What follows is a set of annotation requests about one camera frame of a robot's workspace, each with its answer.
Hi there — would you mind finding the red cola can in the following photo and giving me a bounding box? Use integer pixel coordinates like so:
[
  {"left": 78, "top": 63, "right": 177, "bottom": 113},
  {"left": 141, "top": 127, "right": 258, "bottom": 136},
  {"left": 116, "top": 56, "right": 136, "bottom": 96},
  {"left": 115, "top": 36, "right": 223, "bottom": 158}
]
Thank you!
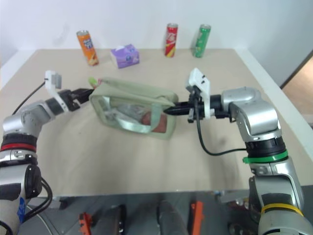
[{"left": 164, "top": 23, "right": 179, "bottom": 59}]

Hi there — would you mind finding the tall orange bracket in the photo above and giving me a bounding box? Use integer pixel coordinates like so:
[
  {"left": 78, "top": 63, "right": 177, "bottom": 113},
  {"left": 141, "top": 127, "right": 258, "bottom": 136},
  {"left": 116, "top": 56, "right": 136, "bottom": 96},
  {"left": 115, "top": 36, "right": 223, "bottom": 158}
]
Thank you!
[{"left": 190, "top": 201, "right": 205, "bottom": 235}]

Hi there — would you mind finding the short orange bracket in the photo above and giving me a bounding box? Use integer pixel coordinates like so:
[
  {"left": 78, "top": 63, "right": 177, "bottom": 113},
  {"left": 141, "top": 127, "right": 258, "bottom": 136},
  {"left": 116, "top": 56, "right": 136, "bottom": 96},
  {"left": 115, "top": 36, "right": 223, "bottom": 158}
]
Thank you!
[{"left": 78, "top": 211, "right": 90, "bottom": 235}]

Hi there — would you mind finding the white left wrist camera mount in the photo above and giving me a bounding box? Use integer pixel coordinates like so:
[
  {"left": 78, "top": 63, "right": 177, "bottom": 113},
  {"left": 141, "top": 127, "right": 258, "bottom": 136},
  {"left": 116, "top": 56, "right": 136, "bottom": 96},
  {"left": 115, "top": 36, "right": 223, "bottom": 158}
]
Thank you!
[{"left": 45, "top": 70, "right": 68, "bottom": 110}]

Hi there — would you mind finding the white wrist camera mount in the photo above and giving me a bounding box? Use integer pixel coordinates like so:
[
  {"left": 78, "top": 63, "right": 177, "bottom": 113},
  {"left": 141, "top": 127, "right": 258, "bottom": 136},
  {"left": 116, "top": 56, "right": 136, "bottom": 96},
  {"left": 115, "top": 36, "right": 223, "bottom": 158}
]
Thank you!
[
  {"left": 184, "top": 68, "right": 216, "bottom": 121},
  {"left": 45, "top": 70, "right": 68, "bottom": 110}
]

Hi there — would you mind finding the green soda can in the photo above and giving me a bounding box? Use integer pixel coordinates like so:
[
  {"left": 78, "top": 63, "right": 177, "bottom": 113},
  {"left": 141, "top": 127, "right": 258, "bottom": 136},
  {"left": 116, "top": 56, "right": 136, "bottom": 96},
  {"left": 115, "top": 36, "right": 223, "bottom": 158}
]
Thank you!
[{"left": 194, "top": 23, "right": 212, "bottom": 59}]

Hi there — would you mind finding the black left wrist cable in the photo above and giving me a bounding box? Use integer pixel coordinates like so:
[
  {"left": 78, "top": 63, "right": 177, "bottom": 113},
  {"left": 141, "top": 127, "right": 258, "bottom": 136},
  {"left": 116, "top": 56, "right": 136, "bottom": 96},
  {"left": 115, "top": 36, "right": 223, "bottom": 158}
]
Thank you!
[{"left": 11, "top": 80, "right": 47, "bottom": 116}]

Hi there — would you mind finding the green pouch with clear window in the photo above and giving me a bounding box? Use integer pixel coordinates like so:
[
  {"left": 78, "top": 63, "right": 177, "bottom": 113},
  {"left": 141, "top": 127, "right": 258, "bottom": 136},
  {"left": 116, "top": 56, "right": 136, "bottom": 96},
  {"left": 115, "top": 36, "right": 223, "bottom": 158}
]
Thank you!
[{"left": 88, "top": 77, "right": 179, "bottom": 141}]

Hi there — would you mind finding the red item inside pouch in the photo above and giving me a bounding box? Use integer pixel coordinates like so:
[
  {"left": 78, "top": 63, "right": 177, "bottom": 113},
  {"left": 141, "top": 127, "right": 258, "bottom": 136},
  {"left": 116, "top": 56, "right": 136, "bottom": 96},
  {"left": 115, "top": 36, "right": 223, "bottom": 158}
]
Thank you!
[{"left": 141, "top": 111, "right": 168, "bottom": 133}]

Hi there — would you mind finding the green plush keychain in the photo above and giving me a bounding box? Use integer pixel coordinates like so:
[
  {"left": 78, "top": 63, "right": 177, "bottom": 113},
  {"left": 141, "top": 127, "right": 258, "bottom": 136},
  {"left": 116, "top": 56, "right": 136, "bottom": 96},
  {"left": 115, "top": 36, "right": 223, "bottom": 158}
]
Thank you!
[{"left": 88, "top": 76, "right": 102, "bottom": 89}]

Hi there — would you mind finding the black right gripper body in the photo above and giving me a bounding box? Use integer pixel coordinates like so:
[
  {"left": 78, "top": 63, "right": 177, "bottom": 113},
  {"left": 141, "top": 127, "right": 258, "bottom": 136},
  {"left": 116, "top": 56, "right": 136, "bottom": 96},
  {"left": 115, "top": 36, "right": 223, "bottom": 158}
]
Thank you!
[{"left": 186, "top": 86, "right": 206, "bottom": 123}]

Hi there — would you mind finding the orange soda can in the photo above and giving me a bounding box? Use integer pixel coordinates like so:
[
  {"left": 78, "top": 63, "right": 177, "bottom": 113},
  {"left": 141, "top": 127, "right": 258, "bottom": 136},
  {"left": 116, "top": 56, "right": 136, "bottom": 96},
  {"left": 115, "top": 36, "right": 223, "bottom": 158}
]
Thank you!
[{"left": 76, "top": 29, "right": 100, "bottom": 67}]

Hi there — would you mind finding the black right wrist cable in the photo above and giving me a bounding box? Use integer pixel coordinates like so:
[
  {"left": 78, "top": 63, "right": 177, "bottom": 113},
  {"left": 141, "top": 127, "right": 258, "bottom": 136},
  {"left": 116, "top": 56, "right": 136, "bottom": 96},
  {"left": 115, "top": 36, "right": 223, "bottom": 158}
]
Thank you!
[{"left": 195, "top": 117, "right": 248, "bottom": 156}]

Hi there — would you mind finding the purple tissue pack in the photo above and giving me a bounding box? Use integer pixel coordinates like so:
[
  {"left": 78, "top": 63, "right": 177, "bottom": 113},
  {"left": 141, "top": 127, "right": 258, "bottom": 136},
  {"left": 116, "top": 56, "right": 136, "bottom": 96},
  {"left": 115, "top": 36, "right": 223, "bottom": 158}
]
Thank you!
[{"left": 110, "top": 44, "right": 141, "bottom": 69}]

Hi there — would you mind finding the black left shoulder cable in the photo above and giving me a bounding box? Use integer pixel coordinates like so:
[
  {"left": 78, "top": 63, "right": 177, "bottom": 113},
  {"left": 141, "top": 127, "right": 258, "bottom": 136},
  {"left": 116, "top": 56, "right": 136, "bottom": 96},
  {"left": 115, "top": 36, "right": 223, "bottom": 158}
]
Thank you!
[{"left": 22, "top": 176, "right": 54, "bottom": 224}]

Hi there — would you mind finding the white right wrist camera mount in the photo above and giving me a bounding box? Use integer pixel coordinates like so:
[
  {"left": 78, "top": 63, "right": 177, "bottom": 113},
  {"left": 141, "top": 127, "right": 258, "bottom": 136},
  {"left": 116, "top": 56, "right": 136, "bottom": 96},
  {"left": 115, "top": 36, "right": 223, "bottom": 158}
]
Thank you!
[{"left": 184, "top": 68, "right": 216, "bottom": 121}]

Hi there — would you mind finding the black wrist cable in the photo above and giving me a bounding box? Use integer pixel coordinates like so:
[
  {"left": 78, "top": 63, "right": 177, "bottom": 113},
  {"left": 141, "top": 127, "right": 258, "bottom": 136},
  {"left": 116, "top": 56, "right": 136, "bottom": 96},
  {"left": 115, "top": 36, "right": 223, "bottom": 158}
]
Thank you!
[
  {"left": 195, "top": 117, "right": 248, "bottom": 156},
  {"left": 11, "top": 80, "right": 47, "bottom": 116}
]

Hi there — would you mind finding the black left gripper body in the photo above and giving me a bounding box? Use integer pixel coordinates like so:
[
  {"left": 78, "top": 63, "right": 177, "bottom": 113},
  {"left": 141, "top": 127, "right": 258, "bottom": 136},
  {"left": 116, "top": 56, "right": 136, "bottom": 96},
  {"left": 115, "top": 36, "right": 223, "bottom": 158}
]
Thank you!
[{"left": 58, "top": 89, "right": 82, "bottom": 111}]

